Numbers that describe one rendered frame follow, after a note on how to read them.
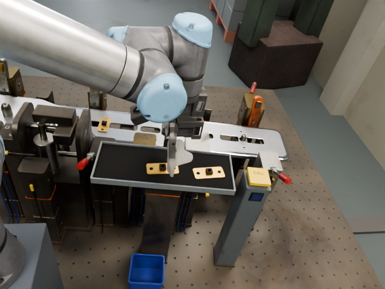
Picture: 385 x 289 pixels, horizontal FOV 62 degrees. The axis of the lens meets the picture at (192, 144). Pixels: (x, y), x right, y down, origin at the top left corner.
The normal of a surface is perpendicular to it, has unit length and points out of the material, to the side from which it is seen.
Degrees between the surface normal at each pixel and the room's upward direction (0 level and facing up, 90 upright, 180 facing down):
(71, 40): 53
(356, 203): 0
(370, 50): 90
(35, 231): 0
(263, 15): 90
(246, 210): 90
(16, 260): 73
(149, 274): 0
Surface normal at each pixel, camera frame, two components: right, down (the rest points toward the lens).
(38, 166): 0.15, -0.73
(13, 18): 0.60, 0.11
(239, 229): 0.01, 0.68
